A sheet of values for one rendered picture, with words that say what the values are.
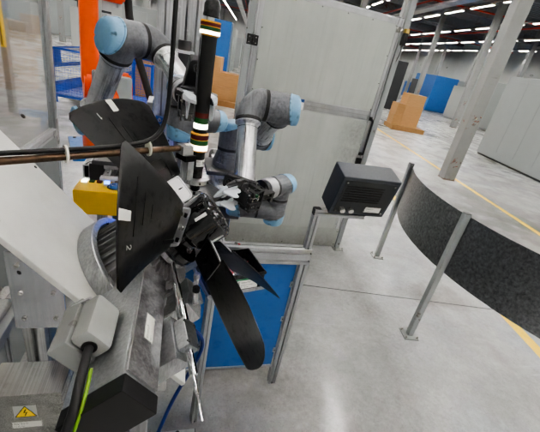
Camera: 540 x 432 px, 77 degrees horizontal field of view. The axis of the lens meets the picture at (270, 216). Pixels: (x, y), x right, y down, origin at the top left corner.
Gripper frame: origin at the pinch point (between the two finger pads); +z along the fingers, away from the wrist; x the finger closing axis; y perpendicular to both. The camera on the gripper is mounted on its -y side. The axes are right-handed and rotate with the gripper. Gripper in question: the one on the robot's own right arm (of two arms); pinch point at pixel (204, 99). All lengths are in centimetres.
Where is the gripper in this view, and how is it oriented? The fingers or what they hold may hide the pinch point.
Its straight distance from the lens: 83.9
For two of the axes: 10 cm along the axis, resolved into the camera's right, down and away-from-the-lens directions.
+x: -9.1, 0.2, -4.2
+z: 3.8, 4.6, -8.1
